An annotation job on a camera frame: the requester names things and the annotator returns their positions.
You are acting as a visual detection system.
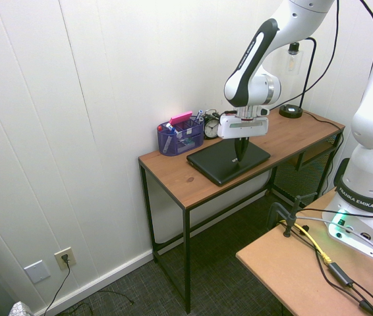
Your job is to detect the beige wall outlet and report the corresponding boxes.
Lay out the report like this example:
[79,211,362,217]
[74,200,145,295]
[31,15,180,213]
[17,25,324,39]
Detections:
[53,247,76,271]

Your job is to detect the black camera cable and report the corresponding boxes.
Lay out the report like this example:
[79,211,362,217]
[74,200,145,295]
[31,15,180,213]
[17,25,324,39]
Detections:
[268,0,373,112]

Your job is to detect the black laptop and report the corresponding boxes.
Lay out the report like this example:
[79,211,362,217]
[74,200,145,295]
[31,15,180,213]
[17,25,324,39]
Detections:
[186,139,272,187]

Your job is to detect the black power cord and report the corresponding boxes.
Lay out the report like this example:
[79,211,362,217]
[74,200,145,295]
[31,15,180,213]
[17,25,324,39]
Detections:
[43,253,135,316]

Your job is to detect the light wooden robot table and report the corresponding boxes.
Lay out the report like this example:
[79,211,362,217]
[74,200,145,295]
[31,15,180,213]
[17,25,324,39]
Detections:
[235,188,373,316]

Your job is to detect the usb adapter dongle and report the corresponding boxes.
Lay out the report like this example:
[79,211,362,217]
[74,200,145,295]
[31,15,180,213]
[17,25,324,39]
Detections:
[327,261,356,288]

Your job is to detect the purple mesh desk organizer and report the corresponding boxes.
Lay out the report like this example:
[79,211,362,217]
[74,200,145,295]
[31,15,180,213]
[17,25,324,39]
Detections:
[156,115,206,157]

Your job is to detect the pink sticky note block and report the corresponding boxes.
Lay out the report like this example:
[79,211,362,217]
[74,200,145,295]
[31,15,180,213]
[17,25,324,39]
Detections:
[169,111,194,126]

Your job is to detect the black lamp cord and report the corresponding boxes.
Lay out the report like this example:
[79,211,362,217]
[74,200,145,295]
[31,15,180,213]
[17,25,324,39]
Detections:
[301,110,340,185]

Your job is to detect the wooden desk black metal frame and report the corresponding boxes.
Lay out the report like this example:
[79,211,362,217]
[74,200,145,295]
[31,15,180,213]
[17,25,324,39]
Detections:
[138,107,346,314]

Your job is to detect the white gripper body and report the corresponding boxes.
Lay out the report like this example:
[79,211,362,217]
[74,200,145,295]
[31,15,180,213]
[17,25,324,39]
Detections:
[217,114,270,141]

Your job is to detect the gray cable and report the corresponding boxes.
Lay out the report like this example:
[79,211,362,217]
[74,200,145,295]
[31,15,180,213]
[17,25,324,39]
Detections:
[294,215,373,261]

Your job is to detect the black metal clamp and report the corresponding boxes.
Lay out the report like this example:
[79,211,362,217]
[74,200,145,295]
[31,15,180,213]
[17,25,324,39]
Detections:
[266,194,320,239]

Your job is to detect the yellow ethernet cable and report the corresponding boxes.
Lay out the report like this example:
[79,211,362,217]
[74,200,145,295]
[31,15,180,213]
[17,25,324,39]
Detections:
[278,219,335,266]

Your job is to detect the white blank wall plate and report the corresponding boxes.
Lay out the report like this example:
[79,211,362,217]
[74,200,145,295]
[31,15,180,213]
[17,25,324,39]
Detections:
[23,259,52,285]

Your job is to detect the black desk lamp with bulb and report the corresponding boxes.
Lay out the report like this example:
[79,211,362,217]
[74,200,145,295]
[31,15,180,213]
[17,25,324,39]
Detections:
[278,36,318,119]

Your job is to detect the white patterned bedding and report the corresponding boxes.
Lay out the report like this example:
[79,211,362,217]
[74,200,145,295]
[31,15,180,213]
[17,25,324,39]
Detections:
[9,300,35,316]

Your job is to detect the black twin bell alarm clock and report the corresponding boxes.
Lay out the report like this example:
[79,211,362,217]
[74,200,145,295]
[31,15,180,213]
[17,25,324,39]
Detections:
[203,108,223,140]

